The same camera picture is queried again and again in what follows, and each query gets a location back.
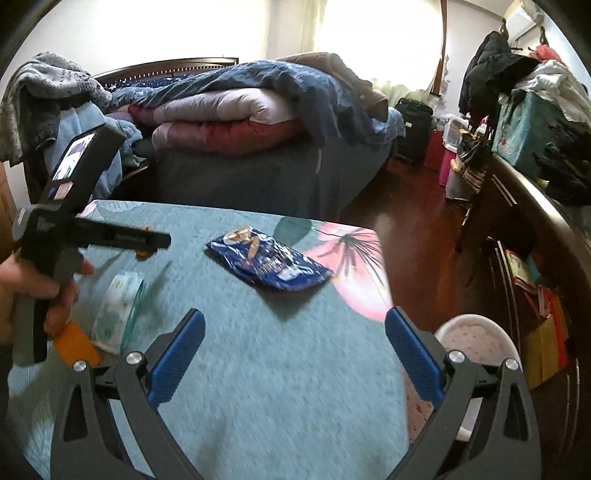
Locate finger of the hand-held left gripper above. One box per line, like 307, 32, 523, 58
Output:
74, 218, 172, 254

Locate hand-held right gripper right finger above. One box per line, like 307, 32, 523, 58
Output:
385, 307, 543, 480

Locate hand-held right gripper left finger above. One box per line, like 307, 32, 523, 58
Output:
50, 308, 206, 480

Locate pink speckled wastebasket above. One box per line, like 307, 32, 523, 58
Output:
406, 314, 523, 445

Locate green and white tissue packet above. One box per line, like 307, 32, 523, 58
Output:
91, 271, 147, 354

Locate orange box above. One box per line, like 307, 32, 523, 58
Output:
52, 322, 103, 368

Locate blue snack bag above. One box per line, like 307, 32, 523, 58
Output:
205, 226, 334, 293

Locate person's left hand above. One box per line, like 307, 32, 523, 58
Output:
0, 256, 96, 344

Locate teal floral tablecloth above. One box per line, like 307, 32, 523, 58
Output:
7, 199, 437, 480

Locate light blue fleece blanket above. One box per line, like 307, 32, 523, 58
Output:
46, 102, 145, 200

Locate yellow book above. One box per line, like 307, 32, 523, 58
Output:
505, 249, 533, 290

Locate grey knitted blanket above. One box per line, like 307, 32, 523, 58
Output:
0, 52, 114, 163

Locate pink folded quilt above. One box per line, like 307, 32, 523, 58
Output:
127, 88, 308, 154

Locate navy star print pillow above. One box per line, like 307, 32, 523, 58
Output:
111, 76, 195, 92

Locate dark wooden bed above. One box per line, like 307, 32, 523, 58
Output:
92, 58, 408, 223

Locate dark wooden dresser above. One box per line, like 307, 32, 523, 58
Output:
455, 152, 591, 462

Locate red plastic container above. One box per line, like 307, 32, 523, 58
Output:
425, 129, 456, 186

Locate blue patterned duvet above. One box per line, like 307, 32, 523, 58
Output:
111, 60, 408, 145

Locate black suitcase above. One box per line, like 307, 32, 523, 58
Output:
394, 97, 435, 165

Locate white plastic container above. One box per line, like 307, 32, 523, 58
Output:
443, 115, 468, 149

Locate dark folded clothes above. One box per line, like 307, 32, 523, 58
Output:
533, 115, 591, 207

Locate teal storage box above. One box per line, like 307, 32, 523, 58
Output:
492, 90, 579, 172

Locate tan blanket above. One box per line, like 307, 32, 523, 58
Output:
272, 52, 389, 121

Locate pale green curtain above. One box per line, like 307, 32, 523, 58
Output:
295, 0, 451, 100

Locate black jacket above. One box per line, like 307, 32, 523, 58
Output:
459, 31, 539, 131

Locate pile of white clothes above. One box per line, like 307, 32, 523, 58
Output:
517, 59, 590, 121

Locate pink hat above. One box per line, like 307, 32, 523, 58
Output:
529, 45, 562, 64

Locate wooden coat rack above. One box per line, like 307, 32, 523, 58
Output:
501, 18, 551, 52

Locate white air conditioner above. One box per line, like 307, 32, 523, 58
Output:
503, 0, 546, 38

